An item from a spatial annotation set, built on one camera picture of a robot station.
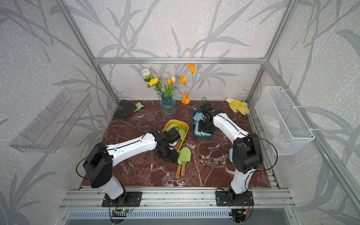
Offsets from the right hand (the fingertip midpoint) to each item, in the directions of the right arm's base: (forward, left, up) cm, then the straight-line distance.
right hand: (201, 129), depth 91 cm
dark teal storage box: (0, +2, -7) cm, 7 cm away
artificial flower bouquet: (+27, +24, +13) cm, 39 cm away
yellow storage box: (+8, +24, -4) cm, 26 cm away
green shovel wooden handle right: (-23, +12, -8) cm, 27 cm away
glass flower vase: (+19, +24, +2) cm, 31 cm away
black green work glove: (+27, +61, -9) cm, 67 cm away
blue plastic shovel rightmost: (-13, -19, -8) cm, 24 cm away
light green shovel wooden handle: (-25, +15, -8) cm, 30 cm away
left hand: (-20, +18, -3) cm, 27 cm away
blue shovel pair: (+14, +2, -5) cm, 15 cm away
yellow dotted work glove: (+31, -34, -11) cm, 47 cm away
